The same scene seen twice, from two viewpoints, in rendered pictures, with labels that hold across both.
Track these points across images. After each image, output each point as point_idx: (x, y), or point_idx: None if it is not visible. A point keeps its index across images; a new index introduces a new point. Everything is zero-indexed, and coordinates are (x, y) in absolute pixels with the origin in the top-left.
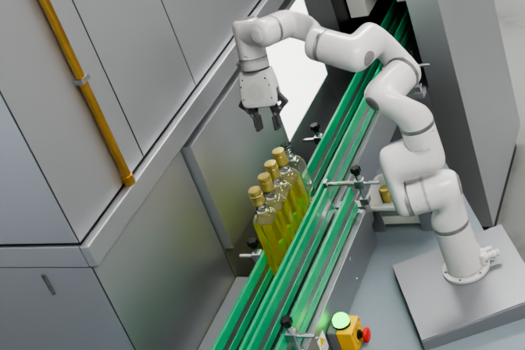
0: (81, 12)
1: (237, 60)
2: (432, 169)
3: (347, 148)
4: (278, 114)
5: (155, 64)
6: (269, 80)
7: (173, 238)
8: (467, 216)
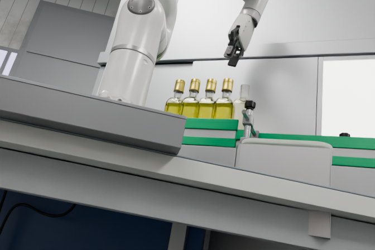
0: None
1: (292, 51)
2: None
3: (337, 149)
4: (231, 45)
5: (212, 19)
6: (235, 19)
7: (148, 98)
8: (125, 42)
